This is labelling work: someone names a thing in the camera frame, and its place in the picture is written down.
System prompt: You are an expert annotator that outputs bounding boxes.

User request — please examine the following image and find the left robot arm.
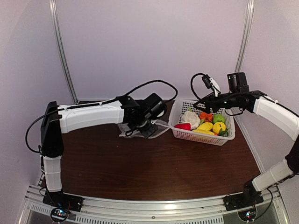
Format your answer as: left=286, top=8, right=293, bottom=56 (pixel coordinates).
left=41, top=93, right=167, bottom=207

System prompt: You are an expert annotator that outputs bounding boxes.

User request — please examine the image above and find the black cable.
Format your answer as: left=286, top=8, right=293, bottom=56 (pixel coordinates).
left=25, top=80, right=178, bottom=154
left=190, top=73, right=211, bottom=103

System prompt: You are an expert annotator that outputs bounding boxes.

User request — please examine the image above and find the red pepper toy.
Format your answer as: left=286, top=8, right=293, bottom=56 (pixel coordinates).
left=174, top=123, right=191, bottom=131

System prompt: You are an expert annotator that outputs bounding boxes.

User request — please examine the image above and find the green lettuce leaf toy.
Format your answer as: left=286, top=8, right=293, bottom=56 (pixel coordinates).
left=218, top=129, right=229, bottom=137

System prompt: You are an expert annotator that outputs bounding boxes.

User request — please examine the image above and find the white plastic basket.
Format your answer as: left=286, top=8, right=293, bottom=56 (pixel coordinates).
left=168, top=99, right=235, bottom=146

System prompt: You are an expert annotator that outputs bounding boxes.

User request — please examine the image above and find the left aluminium frame post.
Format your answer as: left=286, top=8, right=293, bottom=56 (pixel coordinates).
left=49, top=0, right=78, bottom=104

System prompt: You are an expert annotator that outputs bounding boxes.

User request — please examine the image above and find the clear dotted zip bag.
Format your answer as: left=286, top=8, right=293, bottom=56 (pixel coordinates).
left=118, top=119, right=170, bottom=139

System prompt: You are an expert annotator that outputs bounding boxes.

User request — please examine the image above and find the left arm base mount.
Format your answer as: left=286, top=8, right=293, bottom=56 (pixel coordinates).
left=43, top=191, right=83, bottom=212

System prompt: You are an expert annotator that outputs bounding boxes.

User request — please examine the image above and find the yellow wrinkled squash toy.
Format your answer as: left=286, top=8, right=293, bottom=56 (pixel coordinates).
left=193, top=122, right=215, bottom=135

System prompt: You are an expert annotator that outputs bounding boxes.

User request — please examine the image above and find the green pepper toy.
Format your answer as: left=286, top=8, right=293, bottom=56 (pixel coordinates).
left=212, top=114, right=226, bottom=124

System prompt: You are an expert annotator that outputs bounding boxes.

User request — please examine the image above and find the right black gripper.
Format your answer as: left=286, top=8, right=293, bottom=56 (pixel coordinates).
left=193, top=91, right=239, bottom=114

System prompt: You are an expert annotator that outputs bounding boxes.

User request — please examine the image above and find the right black cable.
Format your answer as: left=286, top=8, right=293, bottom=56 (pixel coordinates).
left=190, top=73, right=211, bottom=103

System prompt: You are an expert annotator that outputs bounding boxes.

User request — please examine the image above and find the left black cable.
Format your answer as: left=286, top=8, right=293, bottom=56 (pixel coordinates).
left=25, top=80, right=178, bottom=154

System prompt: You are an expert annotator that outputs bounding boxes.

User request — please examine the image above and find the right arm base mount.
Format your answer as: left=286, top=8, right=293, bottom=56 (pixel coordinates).
left=223, top=183, right=264, bottom=211

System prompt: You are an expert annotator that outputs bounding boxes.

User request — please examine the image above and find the orange pumpkin toy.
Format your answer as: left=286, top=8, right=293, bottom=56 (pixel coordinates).
left=199, top=112, right=213, bottom=123

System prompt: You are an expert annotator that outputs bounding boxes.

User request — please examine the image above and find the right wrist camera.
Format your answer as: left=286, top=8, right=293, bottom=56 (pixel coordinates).
left=202, top=74, right=221, bottom=97

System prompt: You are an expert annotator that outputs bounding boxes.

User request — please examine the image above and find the white cauliflower toy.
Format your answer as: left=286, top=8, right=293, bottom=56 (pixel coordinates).
left=181, top=107, right=200, bottom=130

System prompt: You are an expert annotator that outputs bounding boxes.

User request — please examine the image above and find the right aluminium frame post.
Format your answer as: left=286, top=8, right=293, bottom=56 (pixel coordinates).
left=235, top=0, right=255, bottom=72

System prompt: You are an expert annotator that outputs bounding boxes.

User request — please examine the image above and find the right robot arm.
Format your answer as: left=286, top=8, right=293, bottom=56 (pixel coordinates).
left=190, top=72, right=299, bottom=206

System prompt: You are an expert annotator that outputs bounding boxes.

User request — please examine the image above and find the aluminium front rail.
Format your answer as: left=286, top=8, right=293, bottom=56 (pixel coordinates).
left=16, top=185, right=291, bottom=224

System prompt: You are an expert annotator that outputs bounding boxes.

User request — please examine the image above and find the aluminium frame post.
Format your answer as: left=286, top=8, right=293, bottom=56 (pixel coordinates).
left=49, top=0, right=78, bottom=104
left=235, top=0, right=255, bottom=72

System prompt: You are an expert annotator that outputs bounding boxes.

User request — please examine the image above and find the yellow apple toy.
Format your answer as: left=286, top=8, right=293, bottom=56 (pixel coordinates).
left=212, top=122, right=227, bottom=135

